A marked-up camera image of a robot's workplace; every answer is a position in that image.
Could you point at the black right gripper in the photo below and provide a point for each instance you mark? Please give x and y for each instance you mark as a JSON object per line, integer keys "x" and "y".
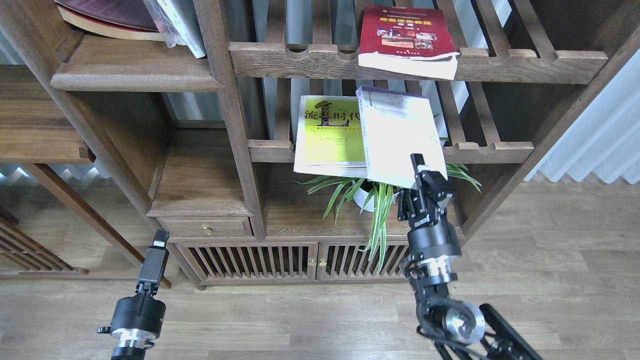
{"x": 431, "y": 235}

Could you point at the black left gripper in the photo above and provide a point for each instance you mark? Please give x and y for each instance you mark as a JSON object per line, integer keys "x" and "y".
{"x": 139, "y": 318}

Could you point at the white and purple book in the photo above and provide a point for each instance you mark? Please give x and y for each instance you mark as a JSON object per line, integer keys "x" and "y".
{"x": 394, "y": 126}

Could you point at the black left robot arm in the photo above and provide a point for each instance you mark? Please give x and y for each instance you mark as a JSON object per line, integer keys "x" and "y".
{"x": 131, "y": 351}

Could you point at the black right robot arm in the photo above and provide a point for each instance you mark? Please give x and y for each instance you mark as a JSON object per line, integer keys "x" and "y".
{"x": 457, "y": 328}

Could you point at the green spider plant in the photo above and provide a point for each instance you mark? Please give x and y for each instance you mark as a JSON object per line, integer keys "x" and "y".
{"x": 341, "y": 190}

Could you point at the brass drawer knob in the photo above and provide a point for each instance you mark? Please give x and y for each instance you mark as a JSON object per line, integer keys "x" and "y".
{"x": 206, "y": 230}

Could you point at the yellow-green paperback book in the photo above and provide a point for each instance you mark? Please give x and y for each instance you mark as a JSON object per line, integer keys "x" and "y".
{"x": 329, "y": 137}

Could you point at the red paperback book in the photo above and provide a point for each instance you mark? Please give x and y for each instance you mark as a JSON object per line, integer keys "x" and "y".
{"x": 407, "y": 40}

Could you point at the dark wooden bookshelf unit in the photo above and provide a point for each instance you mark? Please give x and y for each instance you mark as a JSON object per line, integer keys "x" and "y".
{"x": 207, "y": 141}

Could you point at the white pleated curtain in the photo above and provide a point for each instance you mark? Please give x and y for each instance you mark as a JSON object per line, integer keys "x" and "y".
{"x": 605, "y": 139}

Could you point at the white book in plastic wrap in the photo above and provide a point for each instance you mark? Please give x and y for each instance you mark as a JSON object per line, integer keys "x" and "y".
{"x": 177, "y": 22}

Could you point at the maroon book with cream pages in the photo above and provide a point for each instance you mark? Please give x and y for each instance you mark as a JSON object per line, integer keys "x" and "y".
{"x": 119, "y": 19}

